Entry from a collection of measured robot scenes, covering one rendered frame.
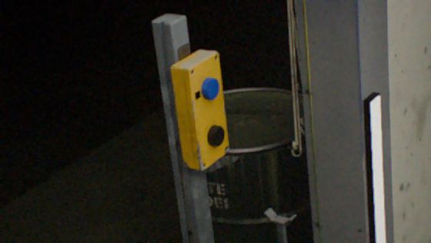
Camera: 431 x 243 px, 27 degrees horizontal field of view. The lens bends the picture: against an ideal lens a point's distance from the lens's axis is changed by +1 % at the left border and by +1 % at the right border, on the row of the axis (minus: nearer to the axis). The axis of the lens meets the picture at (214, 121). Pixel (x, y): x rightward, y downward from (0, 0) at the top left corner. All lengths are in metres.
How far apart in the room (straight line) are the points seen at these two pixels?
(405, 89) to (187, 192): 0.82
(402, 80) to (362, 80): 0.27
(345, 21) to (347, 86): 0.18
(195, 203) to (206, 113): 0.25
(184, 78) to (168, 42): 0.09
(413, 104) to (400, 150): 0.15
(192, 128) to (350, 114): 0.57
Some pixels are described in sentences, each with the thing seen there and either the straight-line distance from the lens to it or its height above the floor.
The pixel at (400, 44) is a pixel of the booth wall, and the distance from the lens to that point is 2.58.
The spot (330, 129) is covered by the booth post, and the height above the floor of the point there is 1.18.
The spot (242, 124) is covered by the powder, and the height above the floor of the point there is 0.86.
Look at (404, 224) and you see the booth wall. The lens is 2.83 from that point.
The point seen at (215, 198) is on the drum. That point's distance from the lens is 3.19.
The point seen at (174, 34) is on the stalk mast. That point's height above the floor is 1.61.
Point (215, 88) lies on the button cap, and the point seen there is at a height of 1.48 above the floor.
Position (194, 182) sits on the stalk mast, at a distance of 2.13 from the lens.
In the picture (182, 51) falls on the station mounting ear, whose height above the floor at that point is 1.57.
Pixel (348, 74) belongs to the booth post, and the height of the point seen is 1.35.
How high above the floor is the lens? 2.23
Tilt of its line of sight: 24 degrees down
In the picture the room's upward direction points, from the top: 7 degrees counter-clockwise
